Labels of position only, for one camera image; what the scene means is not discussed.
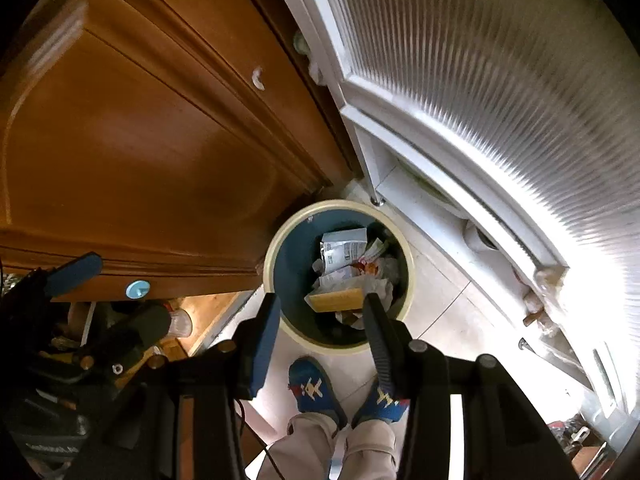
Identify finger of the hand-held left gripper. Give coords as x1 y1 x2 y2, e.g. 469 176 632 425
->
75 302 171 376
5 253 104 311

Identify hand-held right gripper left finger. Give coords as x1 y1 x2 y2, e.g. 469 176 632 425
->
65 292 281 480

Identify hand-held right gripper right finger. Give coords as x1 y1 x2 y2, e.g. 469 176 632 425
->
362 292 568 480

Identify yellow cardboard box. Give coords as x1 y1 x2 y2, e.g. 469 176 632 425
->
306 286 364 314

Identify cream and teal trash bin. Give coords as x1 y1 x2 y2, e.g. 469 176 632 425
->
263 199 416 356

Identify silver and white plastic pouch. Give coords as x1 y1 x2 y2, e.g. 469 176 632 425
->
319 227 369 277

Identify clear plastic cup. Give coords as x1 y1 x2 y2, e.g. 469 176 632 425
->
166 306 194 342

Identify person's right blue slipper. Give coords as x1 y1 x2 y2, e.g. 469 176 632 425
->
352 377 412 427

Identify person's blue slipper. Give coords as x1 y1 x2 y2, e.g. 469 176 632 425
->
352 377 412 427
287 356 349 430

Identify person's left blue slipper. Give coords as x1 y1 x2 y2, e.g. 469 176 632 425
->
287 356 349 430

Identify person's right leg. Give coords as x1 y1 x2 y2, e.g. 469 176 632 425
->
340 417 403 480

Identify person's leg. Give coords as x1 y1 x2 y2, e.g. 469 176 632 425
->
340 417 403 480
254 410 341 480

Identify person's left leg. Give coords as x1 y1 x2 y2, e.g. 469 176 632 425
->
254 410 341 480

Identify wooden cabinet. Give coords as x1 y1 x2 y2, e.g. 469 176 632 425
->
0 0 362 306

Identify white ribbed glass door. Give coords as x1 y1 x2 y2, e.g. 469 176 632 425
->
260 0 640 431

